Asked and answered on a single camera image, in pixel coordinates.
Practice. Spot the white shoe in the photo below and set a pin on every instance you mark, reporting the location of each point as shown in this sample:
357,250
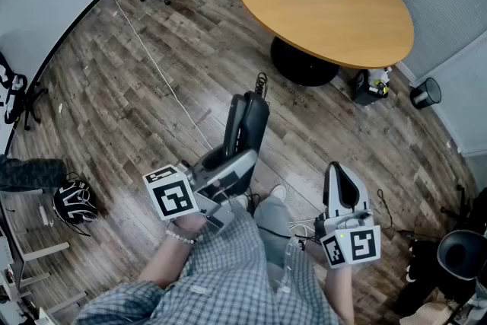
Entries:
278,193

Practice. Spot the black telephone handset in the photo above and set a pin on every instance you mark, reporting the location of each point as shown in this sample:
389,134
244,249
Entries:
251,122

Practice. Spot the round wooden table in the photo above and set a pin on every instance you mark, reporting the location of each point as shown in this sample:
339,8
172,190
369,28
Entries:
323,11

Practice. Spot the person's left forearm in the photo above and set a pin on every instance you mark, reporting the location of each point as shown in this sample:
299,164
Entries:
167,262

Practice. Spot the black swivel chair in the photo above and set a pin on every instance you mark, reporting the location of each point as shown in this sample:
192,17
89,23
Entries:
475,209

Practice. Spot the black and white helmet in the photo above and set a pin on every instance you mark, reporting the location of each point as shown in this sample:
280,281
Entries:
74,203

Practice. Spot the black mesh waste bin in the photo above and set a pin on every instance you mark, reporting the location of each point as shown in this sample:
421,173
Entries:
426,93

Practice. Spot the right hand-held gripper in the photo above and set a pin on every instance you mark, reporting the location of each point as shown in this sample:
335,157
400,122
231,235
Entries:
355,243

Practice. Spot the white electronic device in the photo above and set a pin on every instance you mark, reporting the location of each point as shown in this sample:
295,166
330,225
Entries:
5,251

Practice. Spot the black bag with bottles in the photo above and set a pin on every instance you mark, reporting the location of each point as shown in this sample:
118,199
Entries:
365,91

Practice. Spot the white metal table frame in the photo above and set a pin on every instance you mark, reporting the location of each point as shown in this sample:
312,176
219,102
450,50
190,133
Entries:
23,259

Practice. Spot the person's right forearm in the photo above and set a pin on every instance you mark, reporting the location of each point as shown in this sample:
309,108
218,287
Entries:
340,293

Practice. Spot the dark round-backed chair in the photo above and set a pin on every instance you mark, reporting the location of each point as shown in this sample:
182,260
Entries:
460,255

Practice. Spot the plaid shirt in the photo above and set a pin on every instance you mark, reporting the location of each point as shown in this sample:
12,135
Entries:
220,278

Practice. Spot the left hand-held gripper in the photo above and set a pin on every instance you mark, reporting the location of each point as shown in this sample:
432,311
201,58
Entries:
173,198

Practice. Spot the dark patterned fabric bundle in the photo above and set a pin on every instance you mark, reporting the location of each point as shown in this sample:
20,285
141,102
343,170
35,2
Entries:
30,173

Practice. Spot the grey trouser leg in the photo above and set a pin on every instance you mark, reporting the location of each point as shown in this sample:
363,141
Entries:
272,224

